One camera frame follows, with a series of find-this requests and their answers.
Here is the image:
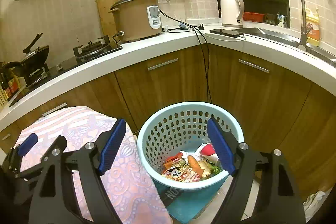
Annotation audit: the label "green lettuce leaf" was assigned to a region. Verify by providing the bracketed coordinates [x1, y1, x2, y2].
[206, 161, 222, 176]

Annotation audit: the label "wooden kitchen cabinets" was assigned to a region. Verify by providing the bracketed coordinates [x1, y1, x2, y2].
[1, 44, 335, 198]

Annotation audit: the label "wooden cutting board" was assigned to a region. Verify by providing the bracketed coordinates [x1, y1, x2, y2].
[94, 0, 138, 38]

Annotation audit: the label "orange carrot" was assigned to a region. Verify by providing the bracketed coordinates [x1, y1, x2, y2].
[187, 155, 204, 177]

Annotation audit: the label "yellow woven basket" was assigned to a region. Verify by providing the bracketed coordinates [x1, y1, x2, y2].
[0, 85, 8, 111]

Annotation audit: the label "white electric kettle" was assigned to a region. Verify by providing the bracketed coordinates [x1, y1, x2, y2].
[220, 0, 245, 27]

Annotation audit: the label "black power cable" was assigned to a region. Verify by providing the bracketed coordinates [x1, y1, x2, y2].
[158, 9, 214, 104]

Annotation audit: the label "colourful snack wrapper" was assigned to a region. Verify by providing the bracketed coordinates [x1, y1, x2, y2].
[162, 164, 204, 182]

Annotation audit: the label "orange peel piece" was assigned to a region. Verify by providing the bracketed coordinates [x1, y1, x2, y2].
[198, 160, 212, 178]

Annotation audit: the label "black smartphone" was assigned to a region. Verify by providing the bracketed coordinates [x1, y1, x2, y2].
[210, 29, 241, 38]

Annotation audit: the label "yellow dish soap bottle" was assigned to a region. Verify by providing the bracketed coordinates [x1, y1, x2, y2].
[306, 8, 320, 47]

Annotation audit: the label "chrome sink faucet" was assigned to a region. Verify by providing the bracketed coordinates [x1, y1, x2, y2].
[273, 0, 313, 51]

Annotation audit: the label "red container on counter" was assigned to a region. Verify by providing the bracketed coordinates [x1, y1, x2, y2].
[243, 12, 265, 23]

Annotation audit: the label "beige rice cooker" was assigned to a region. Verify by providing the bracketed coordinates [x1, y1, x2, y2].
[110, 0, 162, 43]

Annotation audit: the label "dark sauce bottle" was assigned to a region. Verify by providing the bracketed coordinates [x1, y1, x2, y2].
[0, 65, 12, 101]
[6, 69, 19, 94]

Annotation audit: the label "light blue trash basket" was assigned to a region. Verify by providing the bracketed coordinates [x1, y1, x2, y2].
[136, 101, 245, 224]

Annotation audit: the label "paper instant noodle cup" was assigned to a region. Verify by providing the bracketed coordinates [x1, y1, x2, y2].
[199, 143, 221, 166]

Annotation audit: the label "orange snack packet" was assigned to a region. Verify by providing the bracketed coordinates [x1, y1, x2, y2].
[163, 152, 183, 170]

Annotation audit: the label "black gas stove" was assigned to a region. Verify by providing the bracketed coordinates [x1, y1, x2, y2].
[9, 35, 122, 107]

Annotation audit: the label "white countertop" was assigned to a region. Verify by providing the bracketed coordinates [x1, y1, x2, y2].
[1, 26, 335, 130]

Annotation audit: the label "black wok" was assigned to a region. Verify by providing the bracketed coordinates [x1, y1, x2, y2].
[3, 33, 50, 77]

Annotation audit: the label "steel sink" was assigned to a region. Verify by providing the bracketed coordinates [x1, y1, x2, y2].
[234, 27, 335, 68]

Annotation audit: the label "white polka dot wrapper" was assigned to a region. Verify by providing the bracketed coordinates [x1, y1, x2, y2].
[181, 144, 206, 162]

